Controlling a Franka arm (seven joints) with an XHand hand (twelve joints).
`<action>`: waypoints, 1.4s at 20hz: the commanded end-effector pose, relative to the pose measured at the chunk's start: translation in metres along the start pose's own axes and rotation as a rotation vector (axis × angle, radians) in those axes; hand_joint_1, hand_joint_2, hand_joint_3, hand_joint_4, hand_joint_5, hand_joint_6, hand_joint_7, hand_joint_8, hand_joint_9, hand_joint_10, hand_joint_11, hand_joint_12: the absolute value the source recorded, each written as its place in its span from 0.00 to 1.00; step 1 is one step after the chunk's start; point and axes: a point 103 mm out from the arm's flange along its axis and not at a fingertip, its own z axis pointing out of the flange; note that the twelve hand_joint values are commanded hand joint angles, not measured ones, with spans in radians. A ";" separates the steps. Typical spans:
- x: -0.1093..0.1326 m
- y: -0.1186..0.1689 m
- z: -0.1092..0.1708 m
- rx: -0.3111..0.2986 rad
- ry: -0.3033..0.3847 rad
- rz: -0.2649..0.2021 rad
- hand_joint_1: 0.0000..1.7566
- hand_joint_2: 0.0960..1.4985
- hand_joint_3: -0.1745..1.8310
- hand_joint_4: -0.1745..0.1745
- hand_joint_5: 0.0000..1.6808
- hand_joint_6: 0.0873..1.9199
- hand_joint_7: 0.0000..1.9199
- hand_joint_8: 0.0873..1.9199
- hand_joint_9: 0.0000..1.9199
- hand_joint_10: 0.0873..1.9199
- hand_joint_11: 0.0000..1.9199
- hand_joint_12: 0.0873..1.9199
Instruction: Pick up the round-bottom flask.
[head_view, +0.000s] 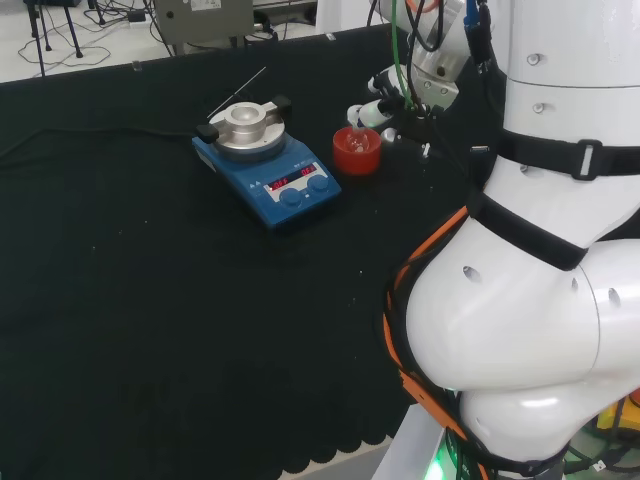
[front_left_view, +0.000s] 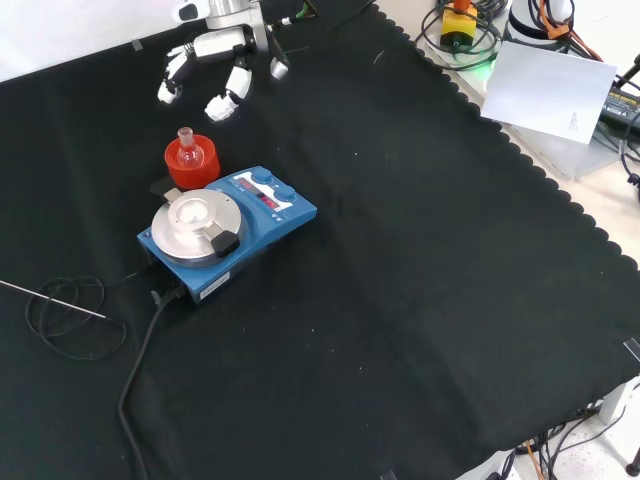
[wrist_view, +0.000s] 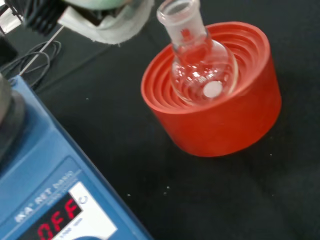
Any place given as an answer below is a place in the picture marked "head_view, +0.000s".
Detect black tripod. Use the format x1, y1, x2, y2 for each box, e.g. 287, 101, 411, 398
23, 0, 85, 78

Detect grey metal box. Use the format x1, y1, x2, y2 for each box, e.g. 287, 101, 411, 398
153, 0, 257, 47

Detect black bench cloth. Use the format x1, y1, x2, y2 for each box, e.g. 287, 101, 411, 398
0, 24, 506, 480

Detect clear glass round-bottom flask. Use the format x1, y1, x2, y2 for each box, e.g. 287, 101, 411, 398
347, 124, 372, 154

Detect red round flask stand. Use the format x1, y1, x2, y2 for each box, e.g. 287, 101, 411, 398
332, 125, 383, 177

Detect heater with blue base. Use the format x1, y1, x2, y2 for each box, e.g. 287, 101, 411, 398
191, 94, 344, 232

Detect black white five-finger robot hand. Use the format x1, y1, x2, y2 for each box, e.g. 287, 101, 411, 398
346, 68, 443, 164

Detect black heater power cable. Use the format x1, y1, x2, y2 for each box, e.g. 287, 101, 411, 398
0, 126, 197, 169

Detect yellow stop button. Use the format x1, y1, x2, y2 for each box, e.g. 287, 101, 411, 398
596, 388, 640, 432

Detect thin metal heater rod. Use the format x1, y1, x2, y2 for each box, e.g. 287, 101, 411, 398
206, 66, 268, 120

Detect black floor cables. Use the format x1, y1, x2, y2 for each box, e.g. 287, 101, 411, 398
17, 0, 151, 69

